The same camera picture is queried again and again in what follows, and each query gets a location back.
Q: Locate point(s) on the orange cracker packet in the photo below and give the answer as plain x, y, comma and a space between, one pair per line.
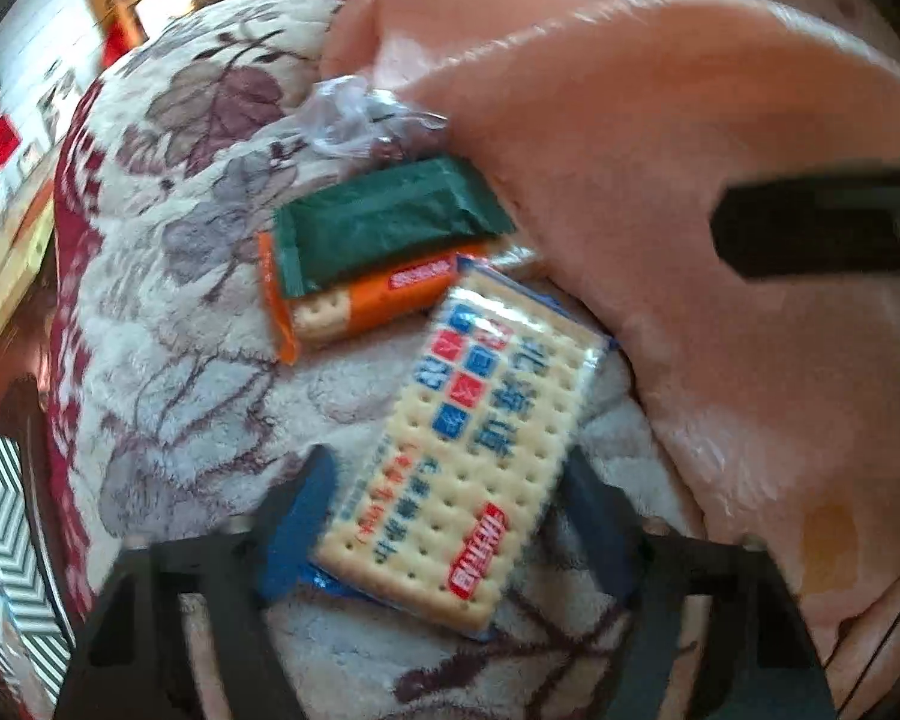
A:
394, 298

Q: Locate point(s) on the floral plush blanket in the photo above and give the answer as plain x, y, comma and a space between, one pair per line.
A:
180, 315

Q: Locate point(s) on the red hanging decoration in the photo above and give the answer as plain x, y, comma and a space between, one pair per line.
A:
120, 37

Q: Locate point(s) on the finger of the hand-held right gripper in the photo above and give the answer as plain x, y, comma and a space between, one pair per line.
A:
817, 225

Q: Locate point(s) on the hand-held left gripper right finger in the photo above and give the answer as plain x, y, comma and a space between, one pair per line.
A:
604, 517

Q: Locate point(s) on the clear soda cracker packet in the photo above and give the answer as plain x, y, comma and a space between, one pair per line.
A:
450, 480

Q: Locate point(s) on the clear bag of dates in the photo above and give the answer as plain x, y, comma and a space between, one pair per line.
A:
345, 112

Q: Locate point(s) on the peach cloth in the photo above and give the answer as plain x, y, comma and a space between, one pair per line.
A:
645, 90

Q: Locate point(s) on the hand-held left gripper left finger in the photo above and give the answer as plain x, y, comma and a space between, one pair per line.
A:
292, 540

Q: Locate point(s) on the wooden table with glass top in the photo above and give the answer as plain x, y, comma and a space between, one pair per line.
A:
7, 277

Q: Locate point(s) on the dark green snack packet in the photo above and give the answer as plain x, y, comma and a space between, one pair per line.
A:
390, 217

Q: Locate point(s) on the black and white striped box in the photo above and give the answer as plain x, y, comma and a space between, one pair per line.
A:
7, 540

